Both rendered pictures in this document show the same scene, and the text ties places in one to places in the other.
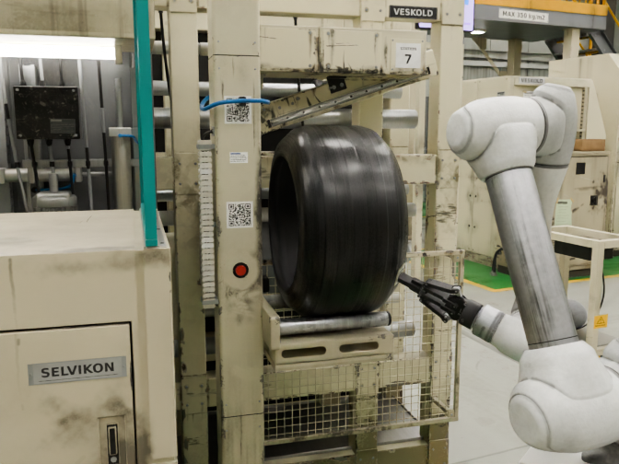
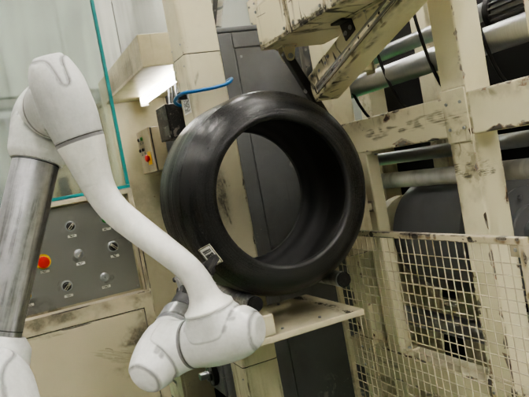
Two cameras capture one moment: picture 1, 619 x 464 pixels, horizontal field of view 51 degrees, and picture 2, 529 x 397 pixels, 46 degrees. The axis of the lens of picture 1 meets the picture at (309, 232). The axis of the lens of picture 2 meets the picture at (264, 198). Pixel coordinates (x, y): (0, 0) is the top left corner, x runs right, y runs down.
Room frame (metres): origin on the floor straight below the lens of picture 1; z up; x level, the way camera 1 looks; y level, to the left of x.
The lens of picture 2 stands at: (1.70, -1.88, 1.26)
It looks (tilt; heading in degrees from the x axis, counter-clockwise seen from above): 3 degrees down; 82
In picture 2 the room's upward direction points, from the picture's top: 10 degrees counter-clockwise
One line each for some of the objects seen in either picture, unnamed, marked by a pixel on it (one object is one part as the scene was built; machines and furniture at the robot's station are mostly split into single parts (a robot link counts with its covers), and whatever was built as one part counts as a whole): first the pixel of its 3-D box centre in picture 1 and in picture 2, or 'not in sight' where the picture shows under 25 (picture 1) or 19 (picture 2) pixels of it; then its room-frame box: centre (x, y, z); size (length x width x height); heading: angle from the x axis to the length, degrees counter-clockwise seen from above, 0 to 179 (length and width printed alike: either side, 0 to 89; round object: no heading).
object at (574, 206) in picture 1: (552, 213); not in sight; (6.45, -2.45, 0.62); 0.91 x 0.58 x 1.25; 114
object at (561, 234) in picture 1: (578, 292); not in sight; (4.12, -1.76, 0.40); 0.60 x 0.35 x 0.80; 24
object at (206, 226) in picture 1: (207, 225); not in sight; (1.81, 0.29, 1.19); 0.05 x 0.04 x 0.48; 15
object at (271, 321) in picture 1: (262, 314); not in sight; (1.90, 0.14, 0.90); 0.40 x 0.03 x 0.10; 15
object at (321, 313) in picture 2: (318, 342); (280, 317); (1.95, -0.03, 0.80); 0.37 x 0.36 x 0.02; 15
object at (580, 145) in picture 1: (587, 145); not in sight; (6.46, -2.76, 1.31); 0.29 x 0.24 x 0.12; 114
